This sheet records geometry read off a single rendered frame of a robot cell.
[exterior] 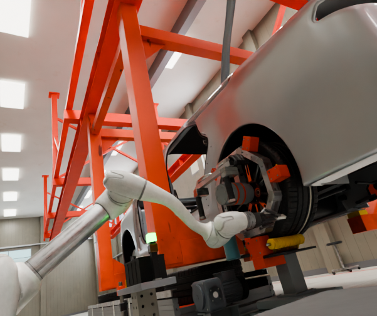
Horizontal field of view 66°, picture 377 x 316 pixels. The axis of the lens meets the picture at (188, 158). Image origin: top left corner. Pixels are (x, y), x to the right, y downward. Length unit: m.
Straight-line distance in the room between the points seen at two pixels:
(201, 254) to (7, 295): 1.29
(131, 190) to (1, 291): 0.58
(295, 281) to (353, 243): 4.82
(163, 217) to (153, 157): 0.46
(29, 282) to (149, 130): 1.38
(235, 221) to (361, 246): 5.28
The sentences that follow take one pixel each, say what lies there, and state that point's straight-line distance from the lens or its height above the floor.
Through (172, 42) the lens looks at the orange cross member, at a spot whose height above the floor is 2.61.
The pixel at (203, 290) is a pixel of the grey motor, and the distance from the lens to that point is 1.86.
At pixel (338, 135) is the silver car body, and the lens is 1.51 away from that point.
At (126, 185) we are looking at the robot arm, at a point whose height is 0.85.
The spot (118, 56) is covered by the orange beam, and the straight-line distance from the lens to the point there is 3.18.
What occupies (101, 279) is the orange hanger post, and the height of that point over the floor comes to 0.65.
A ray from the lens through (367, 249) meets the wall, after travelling 6.55.
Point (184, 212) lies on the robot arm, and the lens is 1.43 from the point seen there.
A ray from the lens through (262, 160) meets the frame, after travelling 1.69.
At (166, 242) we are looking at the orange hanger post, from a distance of 1.99.
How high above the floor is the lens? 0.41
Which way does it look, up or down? 23 degrees up
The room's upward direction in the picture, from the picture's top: 12 degrees counter-clockwise
